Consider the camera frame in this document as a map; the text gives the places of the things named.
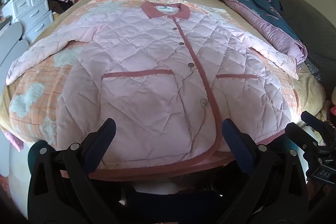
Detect dark patterned cloth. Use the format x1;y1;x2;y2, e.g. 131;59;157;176
304;58;323;83

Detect blue floral duvet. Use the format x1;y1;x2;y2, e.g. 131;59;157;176
214;0;309;67

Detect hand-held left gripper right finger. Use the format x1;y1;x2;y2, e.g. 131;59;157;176
222;119;309;224

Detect white drawer chest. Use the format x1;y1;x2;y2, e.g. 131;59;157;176
3;0;54;43

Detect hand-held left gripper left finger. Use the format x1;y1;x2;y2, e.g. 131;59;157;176
28;118;124;224

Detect white rounded table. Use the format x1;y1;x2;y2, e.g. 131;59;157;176
0;22;29;77

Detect colourful cloth pile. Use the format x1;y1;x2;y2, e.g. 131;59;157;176
314;99;336;140

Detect grey padded headboard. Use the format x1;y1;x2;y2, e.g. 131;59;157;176
247;0;336;101

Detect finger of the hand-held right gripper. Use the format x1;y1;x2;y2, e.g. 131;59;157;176
286;123;323;159
301;111;336;135

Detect pink quilted jacket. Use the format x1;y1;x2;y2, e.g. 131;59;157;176
5;1;300;180

